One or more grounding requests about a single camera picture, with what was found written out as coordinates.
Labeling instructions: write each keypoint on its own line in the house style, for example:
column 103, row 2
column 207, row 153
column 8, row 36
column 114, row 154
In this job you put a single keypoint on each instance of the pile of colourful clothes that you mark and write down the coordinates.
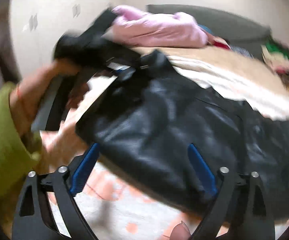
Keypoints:
column 276, row 57

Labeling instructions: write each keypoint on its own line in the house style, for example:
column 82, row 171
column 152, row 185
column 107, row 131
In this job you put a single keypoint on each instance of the dark grey headboard cushion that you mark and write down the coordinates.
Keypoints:
column 237, row 30

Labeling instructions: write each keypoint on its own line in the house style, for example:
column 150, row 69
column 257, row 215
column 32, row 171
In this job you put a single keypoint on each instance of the pink quilted comforter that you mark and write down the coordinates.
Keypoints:
column 137, row 28

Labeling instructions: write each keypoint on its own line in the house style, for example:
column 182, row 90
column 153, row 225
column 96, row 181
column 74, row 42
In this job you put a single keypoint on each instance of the black leather jacket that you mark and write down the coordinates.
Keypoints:
column 147, row 118

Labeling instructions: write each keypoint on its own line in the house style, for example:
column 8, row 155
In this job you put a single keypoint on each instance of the red cloth item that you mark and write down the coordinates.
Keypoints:
column 220, row 43

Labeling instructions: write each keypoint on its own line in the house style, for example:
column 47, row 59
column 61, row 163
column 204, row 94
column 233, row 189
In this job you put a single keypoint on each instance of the white drawer cabinet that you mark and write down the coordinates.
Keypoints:
column 36, row 26

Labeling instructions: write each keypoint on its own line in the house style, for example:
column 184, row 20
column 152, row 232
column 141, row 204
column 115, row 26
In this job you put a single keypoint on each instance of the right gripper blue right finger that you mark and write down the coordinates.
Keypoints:
column 240, row 208

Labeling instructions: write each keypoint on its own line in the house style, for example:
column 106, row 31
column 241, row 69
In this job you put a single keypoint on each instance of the green sleeve forearm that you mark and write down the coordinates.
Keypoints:
column 17, row 157

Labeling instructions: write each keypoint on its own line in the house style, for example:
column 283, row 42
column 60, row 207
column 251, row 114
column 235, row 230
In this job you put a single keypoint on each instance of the person's left hand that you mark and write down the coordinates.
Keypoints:
column 24, row 100

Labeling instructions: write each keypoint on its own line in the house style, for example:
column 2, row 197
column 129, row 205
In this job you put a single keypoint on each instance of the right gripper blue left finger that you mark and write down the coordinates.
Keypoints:
column 33, row 218

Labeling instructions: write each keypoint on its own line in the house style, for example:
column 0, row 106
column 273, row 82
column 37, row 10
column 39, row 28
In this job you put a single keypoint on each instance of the person's right hand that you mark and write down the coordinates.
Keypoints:
column 180, row 232

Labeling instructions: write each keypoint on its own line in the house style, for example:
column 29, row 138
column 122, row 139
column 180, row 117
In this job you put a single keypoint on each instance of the white pink patterned blanket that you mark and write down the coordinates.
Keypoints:
column 116, row 209

